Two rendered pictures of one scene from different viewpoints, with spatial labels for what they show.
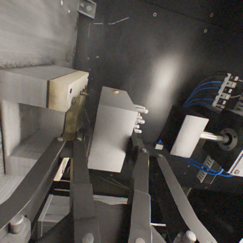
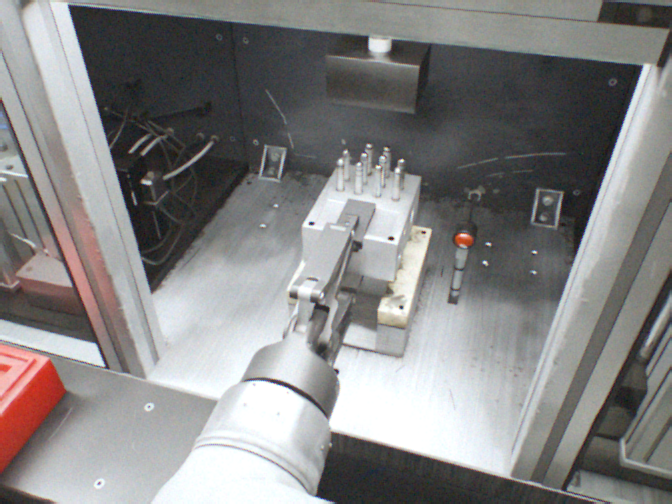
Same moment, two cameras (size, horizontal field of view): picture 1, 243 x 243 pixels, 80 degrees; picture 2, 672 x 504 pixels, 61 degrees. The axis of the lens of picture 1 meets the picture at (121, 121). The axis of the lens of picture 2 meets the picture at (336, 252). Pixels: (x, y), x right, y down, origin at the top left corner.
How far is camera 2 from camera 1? 0.51 m
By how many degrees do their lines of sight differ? 61
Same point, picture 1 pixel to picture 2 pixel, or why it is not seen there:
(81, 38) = (321, 168)
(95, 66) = (361, 145)
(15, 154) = (376, 342)
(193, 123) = (339, 83)
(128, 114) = (307, 235)
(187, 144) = (385, 81)
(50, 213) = not seen: hidden behind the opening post
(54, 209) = not seen: hidden behind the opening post
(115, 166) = (387, 249)
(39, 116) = (374, 295)
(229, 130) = not seen: outside the picture
